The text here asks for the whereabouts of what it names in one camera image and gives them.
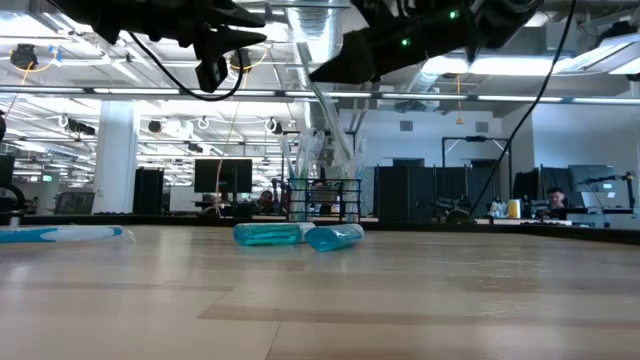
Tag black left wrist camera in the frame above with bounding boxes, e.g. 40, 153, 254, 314
193, 56, 230, 94

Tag silver air duct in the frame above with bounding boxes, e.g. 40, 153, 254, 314
287, 0, 346, 131

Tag black rack frame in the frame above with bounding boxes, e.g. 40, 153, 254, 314
441, 135, 514, 221

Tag black ceiling device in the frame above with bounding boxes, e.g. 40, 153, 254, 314
9, 42, 40, 71

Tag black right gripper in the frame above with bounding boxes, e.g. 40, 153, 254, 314
309, 0, 481, 84

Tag blue mouthwash bottle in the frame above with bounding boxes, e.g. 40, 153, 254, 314
232, 221, 317, 248
304, 222, 366, 253

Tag black wire caddy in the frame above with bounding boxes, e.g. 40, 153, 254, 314
285, 177, 363, 224

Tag black monitor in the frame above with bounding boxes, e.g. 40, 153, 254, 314
193, 158, 254, 195

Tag black partition panels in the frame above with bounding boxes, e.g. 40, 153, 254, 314
375, 164, 501, 222

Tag long black hanging cable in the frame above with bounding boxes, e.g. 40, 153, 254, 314
469, 0, 579, 217

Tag person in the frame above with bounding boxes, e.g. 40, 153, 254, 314
543, 185, 571, 217
254, 189, 275, 215

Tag black cabinet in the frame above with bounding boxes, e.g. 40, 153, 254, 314
132, 167, 166, 216

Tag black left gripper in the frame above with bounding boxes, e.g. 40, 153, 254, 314
144, 0, 267, 61

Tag white column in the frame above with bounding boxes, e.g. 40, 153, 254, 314
92, 99, 141, 215

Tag black aluminium table frame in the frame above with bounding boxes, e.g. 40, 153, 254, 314
0, 212, 640, 246

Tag grey monitor on arm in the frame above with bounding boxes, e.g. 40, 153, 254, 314
568, 163, 617, 194

